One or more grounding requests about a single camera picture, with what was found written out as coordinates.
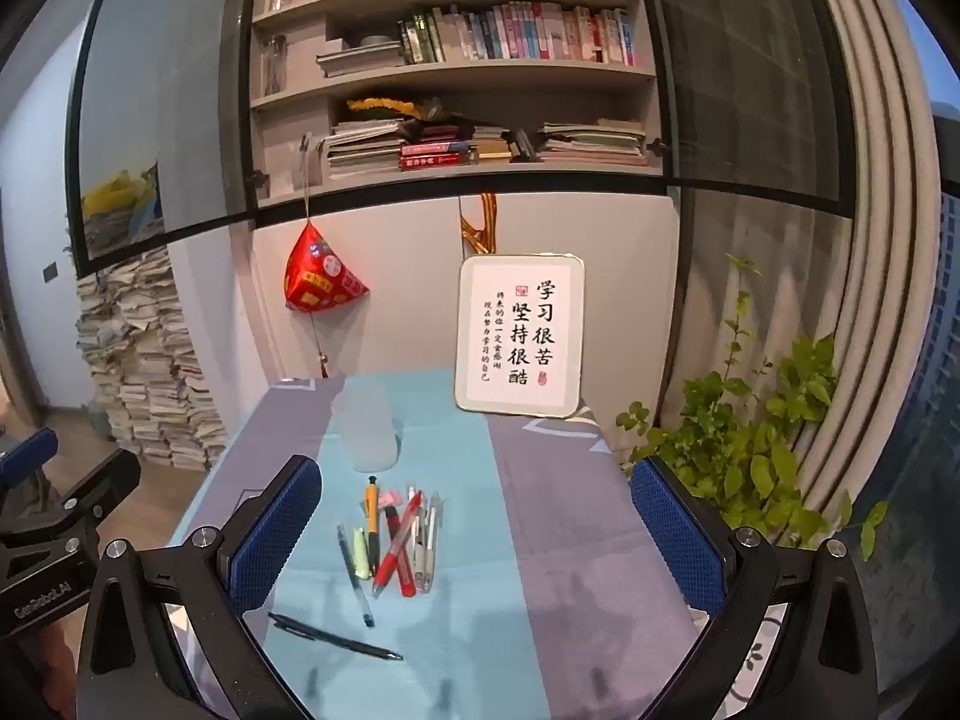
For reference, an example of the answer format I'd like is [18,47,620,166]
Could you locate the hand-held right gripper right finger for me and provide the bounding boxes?
[628,456,878,720]

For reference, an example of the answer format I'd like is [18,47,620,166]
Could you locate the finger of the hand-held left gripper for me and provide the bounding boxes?
[0,427,59,482]
[34,450,142,541]

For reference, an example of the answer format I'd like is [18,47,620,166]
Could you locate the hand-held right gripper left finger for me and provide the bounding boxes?
[75,454,323,720]

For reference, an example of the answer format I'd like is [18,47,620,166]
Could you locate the dark blue clear pen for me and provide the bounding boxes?
[336,525,375,629]

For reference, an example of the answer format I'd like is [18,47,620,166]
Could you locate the yellow black pen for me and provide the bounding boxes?
[365,475,381,577]

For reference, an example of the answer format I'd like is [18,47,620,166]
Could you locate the black ballpoint pen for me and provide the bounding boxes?
[268,612,404,662]

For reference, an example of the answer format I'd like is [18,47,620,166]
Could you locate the translucent white pen holder cup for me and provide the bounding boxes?
[332,382,398,475]

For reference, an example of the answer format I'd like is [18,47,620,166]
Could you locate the red pen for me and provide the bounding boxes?
[371,491,423,599]

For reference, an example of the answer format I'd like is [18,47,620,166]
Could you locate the green leafy plant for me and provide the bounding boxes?
[615,253,890,563]

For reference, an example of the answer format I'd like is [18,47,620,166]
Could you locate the tall stack of books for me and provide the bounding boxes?
[73,246,228,475]

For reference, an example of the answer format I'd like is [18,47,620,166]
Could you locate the white patterned plant pot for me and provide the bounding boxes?
[705,600,792,720]

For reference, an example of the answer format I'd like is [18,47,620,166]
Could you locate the framed calligraphy sign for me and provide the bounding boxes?
[453,253,588,420]

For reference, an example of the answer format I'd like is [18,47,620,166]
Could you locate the red pyramid hanging ornament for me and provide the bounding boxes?
[283,133,371,380]

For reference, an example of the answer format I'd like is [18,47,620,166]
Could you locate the gold ribbon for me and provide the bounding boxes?
[458,193,498,258]

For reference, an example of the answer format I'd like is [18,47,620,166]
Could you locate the beige curtain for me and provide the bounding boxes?
[795,0,947,533]

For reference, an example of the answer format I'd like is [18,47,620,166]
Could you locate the stack of red books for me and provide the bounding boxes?
[400,124,481,171]

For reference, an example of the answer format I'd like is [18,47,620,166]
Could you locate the yellow flower garland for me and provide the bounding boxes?
[345,95,445,122]

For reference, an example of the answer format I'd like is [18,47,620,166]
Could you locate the dark glass cabinet door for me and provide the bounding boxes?
[637,0,857,220]

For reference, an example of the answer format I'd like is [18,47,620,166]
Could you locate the flat grey books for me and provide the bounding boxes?
[315,34,407,78]

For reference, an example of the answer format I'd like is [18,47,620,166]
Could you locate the grey bookshelf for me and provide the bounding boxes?
[244,0,670,205]

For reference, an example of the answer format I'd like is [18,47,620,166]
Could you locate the row of colourful upright books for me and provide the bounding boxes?
[396,3,640,68]

